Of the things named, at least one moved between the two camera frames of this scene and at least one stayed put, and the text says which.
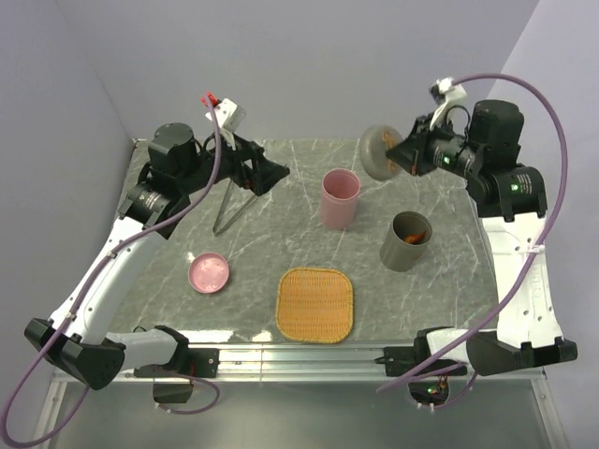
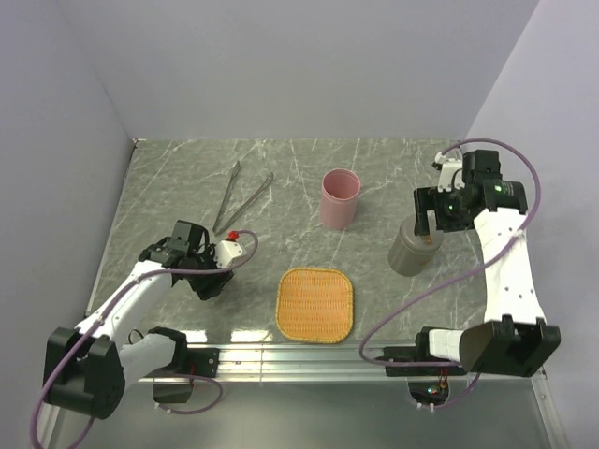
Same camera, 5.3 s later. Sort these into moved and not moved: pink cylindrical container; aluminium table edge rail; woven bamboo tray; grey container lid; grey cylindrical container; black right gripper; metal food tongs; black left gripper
Moved: grey container lid; black right gripper; grey cylindrical container; black left gripper
Not moved: woven bamboo tray; aluminium table edge rail; metal food tongs; pink cylindrical container
